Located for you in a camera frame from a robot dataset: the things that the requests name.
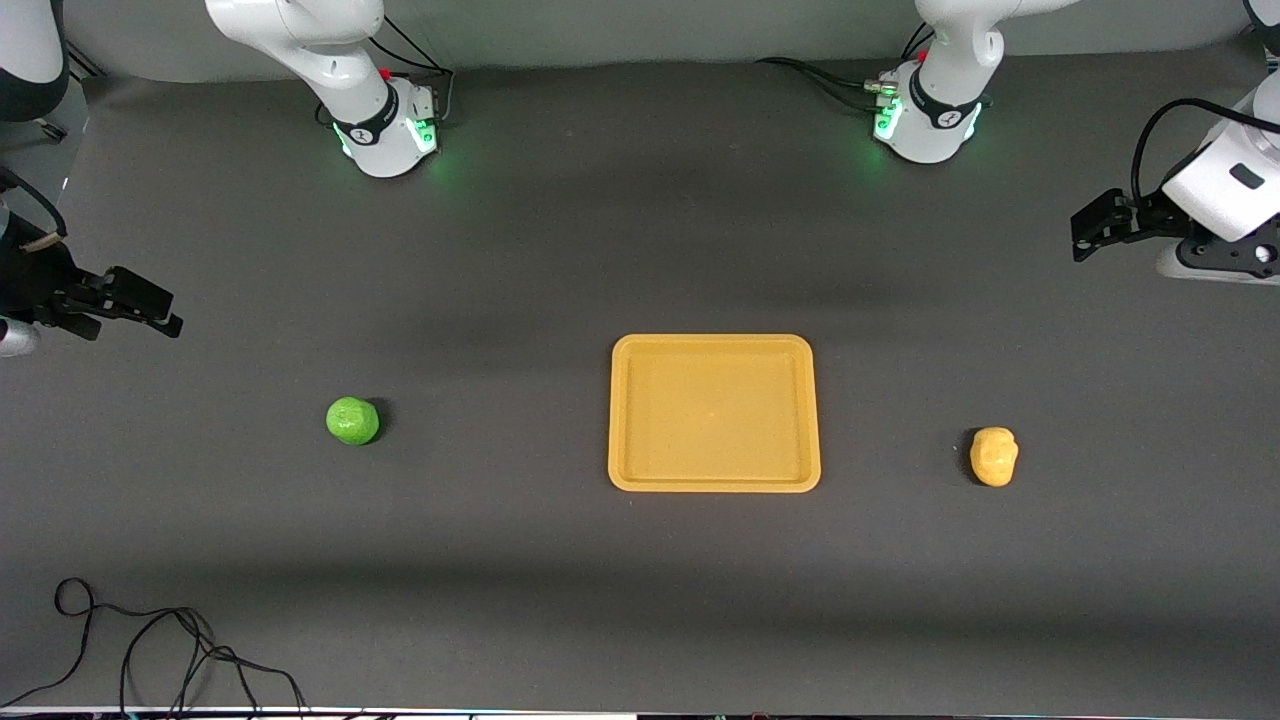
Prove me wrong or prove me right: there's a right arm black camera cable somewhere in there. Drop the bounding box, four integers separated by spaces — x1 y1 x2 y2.
0 165 69 241

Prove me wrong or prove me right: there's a dark grey table cover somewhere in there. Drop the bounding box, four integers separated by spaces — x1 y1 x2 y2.
0 45 1280 713

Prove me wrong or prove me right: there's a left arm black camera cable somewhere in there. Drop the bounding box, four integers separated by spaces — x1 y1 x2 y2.
1130 97 1280 201

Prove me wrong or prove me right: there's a green apple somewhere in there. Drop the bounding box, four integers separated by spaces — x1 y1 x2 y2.
326 396 382 447

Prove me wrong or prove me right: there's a yellow plastic tray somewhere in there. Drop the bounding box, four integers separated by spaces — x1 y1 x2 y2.
607 333 823 494

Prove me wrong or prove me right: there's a thin black loose cable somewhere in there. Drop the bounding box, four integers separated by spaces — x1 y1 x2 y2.
0 577 311 714

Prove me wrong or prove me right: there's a yellow potato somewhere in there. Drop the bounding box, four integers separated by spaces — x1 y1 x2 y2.
968 426 1020 489

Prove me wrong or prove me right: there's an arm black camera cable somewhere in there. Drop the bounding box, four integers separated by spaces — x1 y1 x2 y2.
0 165 69 241
1130 97 1280 201

